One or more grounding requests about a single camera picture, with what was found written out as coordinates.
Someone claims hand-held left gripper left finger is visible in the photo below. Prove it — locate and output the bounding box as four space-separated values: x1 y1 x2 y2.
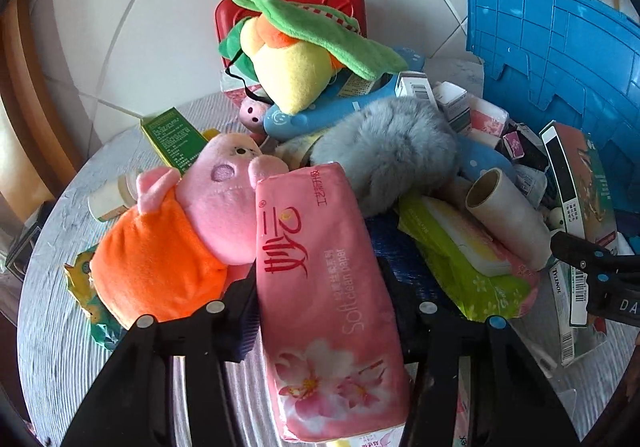
60 269 262 447

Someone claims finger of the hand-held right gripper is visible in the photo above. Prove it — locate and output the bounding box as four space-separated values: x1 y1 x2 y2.
550 231 640 278

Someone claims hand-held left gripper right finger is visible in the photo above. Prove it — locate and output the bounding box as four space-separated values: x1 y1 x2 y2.
375 254 583 447

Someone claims pink tissue pack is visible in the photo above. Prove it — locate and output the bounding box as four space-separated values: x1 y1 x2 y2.
254 162 413 444

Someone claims pink pig plush orange dress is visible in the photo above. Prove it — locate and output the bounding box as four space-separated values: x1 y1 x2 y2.
90 132 291 329

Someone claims blue plastic storage bin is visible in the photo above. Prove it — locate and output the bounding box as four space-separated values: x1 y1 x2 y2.
465 0 640 218

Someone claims white red box with barcode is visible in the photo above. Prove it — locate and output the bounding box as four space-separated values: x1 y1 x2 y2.
550 257 608 368

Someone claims green wet wipes pack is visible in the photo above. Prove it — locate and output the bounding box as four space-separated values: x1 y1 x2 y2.
397 194 541 323

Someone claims green and white box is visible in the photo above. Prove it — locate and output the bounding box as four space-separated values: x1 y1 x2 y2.
540 121 621 253

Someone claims dark blue cloth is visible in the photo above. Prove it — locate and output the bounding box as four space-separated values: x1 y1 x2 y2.
364 214 418 278

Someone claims cardboard tube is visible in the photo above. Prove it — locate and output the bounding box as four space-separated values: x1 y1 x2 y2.
465 168 553 273

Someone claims small purple box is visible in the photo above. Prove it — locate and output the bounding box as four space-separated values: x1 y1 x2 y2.
502 131 526 160

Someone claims blue soft toy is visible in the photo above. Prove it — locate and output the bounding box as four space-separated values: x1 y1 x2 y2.
457 137 518 184

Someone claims green yellow snack packet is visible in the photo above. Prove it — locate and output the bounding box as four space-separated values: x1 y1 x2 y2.
62 244 128 353

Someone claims grey fur ball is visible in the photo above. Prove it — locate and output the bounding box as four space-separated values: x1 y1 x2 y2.
310 96 461 218

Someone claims small white bottle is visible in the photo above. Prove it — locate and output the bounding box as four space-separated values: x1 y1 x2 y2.
87 174 143 222

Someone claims green cardboard box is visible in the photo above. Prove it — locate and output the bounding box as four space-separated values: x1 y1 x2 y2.
140 107 208 175

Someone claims white medicine box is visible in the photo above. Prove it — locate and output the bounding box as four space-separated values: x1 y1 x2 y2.
432 82 473 134

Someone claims small pink round toy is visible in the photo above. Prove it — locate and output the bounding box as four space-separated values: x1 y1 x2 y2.
239 99 273 132

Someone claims light blue plastic toy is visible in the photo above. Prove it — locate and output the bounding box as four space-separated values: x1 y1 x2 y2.
262 46 431 138

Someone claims dark box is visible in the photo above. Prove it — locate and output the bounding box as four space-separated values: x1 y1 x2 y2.
6 212 56 274

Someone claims yellow plush with green hat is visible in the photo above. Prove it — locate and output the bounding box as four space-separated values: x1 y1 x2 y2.
218 0 408 114

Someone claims red plastic carry case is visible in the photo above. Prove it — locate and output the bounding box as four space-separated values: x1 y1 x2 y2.
215 0 368 92

